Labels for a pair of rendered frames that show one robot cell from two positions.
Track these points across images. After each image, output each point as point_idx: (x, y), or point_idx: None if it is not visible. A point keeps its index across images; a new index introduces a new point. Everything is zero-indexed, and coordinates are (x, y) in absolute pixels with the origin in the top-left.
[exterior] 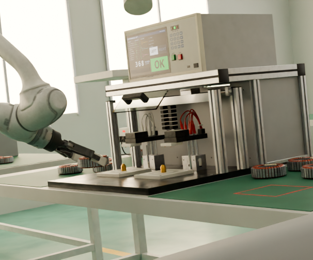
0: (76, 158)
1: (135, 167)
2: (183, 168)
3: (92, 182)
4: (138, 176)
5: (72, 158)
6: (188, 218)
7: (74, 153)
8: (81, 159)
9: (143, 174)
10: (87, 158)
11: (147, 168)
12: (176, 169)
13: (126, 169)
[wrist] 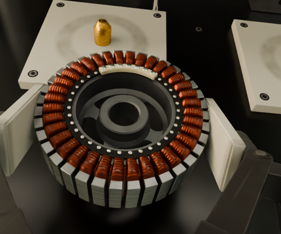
0: (21, 143)
1: (88, 3)
2: (255, 7)
3: (178, 220)
4: (280, 110)
5: (9, 174)
6: None
7: (10, 138)
8: (135, 188)
9: None
10: (166, 164)
11: (165, 18)
12: None
13: (85, 22)
